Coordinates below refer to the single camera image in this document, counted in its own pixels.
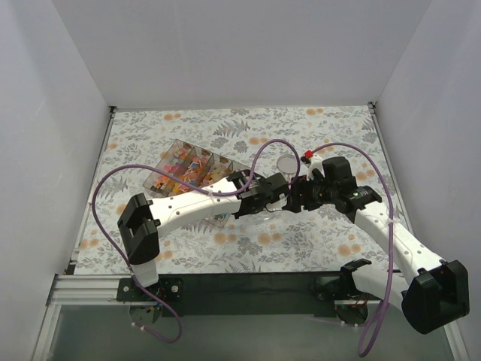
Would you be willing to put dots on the clear compartment candy box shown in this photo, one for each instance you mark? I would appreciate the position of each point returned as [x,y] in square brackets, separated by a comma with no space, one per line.
[191,184]

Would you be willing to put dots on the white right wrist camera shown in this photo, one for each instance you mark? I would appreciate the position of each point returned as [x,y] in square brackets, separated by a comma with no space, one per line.
[313,162]

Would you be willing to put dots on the aluminium frame rail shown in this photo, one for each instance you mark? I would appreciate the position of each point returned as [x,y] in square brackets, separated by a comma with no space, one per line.
[270,316]

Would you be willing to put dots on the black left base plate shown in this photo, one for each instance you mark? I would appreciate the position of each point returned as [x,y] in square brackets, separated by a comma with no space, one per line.
[150,291]

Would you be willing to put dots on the floral table mat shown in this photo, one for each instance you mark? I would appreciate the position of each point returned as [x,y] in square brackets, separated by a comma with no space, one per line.
[321,240]

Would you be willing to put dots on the round metal jar lid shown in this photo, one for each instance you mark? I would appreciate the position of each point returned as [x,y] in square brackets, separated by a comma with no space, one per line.
[287,164]

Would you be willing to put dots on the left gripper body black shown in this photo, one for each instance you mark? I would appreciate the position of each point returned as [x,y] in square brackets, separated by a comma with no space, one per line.
[273,186]

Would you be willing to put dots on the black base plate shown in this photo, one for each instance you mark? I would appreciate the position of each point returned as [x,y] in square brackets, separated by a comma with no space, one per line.
[330,289]
[150,291]

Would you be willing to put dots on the clear glass jar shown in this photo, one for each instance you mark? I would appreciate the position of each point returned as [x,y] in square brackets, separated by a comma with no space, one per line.
[268,213]

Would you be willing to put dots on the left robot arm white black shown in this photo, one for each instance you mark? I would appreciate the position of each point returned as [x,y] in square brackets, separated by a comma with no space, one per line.
[144,221]

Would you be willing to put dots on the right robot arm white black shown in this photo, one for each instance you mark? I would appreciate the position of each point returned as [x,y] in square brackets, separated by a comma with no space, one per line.
[430,291]

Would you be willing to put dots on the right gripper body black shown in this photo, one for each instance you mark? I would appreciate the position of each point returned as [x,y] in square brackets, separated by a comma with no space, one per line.
[301,192]

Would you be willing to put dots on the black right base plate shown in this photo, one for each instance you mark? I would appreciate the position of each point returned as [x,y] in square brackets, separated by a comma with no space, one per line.
[330,289]

